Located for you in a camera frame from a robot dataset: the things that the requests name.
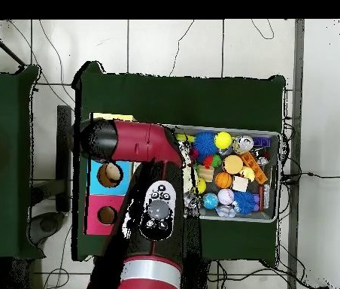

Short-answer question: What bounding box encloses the cream waffle cloth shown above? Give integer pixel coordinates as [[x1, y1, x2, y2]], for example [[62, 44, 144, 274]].
[[181, 148, 199, 193]]

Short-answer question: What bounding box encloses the wooden box with three holes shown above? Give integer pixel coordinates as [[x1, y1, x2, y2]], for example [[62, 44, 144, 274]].
[[83, 112, 135, 236]]

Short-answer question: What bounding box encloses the blue spiky rubber ball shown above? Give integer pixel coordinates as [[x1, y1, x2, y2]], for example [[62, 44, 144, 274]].
[[193, 131, 218, 157], [232, 190, 257, 215]]

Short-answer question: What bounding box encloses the yellow smooth ball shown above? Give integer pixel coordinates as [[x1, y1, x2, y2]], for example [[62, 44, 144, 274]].
[[214, 131, 232, 150]]

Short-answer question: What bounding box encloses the orange toy basketball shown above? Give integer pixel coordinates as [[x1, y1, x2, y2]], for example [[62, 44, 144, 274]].
[[214, 172, 233, 189]]

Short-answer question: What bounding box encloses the blue and green globe ball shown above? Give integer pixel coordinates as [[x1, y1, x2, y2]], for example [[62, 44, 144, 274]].
[[202, 193, 220, 210]]

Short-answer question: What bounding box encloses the white toy baseball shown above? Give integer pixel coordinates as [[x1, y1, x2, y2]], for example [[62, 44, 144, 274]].
[[217, 188, 235, 205]]

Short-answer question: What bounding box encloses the grey stand base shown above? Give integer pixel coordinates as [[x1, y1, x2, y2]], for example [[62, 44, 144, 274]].
[[28, 211, 66, 246]]

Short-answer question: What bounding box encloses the dark green side table cloth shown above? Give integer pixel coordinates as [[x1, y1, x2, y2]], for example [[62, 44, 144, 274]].
[[0, 65, 46, 260]]

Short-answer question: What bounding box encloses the shallow wire mesh bin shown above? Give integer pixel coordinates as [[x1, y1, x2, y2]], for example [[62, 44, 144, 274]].
[[162, 121, 281, 223]]

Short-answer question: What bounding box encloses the black power cable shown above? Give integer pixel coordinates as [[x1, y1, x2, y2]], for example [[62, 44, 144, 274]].
[[281, 171, 340, 185]]

